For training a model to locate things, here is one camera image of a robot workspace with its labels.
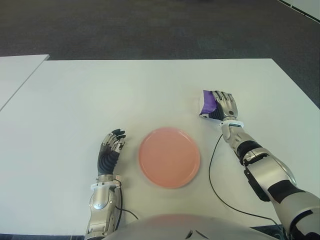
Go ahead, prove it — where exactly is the white neighbouring table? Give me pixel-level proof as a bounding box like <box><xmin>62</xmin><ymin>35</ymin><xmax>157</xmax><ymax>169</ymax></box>
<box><xmin>0</xmin><ymin>54</ymin><xmax>50</xmax><ymax>112</ymax></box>

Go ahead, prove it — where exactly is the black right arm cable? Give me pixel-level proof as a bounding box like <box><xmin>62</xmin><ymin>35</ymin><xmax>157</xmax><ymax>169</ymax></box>
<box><xmin>208</xmin><ymin>134</ymin><xmax>283</xmax><ymax>233</ymax></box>

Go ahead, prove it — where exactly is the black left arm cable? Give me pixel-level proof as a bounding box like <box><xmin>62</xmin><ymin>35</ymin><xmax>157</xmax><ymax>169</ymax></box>
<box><xmin>113</xmin><ymin>178</ymin><xmax>140</xmax><ymax>221</ymax></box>

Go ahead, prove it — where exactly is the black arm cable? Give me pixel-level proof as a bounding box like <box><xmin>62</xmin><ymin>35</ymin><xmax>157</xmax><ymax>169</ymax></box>
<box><xmin>113</xmin><ymin>178</ymin><xmax>140</xmax><ymax>221</ymax></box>
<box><xmin>208</xmin><ymin>134</ymin><xmax>283</xmax><ymax>233</ymax></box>

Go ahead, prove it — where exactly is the grey robot torso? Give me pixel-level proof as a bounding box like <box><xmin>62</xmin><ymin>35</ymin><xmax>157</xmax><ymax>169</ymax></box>
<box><xmin>102</xmin><ymin>213</ymin><xmax>261</xmax><ymax>240</ymax></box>

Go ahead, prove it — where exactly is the white floor strip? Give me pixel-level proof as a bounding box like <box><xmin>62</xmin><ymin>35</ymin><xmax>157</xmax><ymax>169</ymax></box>
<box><xmin>277</xmin><ymin>0</ymin><xmax>320</xmax><ymax>21</ymax></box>

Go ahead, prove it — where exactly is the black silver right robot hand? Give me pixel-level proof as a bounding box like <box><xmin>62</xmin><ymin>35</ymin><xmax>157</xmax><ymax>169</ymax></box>
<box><xmin>199</xmin><ymin>90</ymin><xmax>239</xmax><ymax>125</ymax></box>

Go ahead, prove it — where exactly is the purple tissue paper pack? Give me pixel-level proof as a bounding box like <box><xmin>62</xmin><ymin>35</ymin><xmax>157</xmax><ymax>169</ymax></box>
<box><xmin>198</xmin><ymin>89</ymin><xmax>218</xmax><ymax>120</ymax></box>

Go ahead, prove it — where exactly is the pink round plate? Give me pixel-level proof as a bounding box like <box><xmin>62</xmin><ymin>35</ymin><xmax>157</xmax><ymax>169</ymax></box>
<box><xmin>138</xmin><ymin>126</ymin><xmax>202</xmax><ymax>190</ymax></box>

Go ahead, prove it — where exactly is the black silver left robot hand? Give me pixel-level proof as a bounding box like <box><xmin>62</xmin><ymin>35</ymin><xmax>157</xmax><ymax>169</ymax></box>
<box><xmin>96</xmin><ymin>128</ymin><xmax>127</xmax><ymax>177</ymax></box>

